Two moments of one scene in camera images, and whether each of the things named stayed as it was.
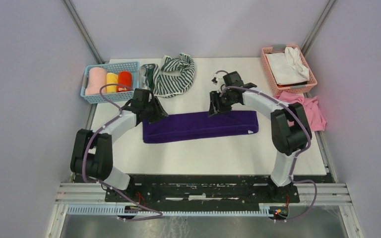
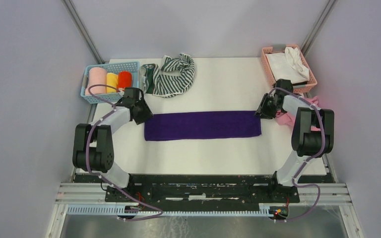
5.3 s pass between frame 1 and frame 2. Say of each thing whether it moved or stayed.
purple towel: stayed
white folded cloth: stayed
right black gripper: moved
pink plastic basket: stayed
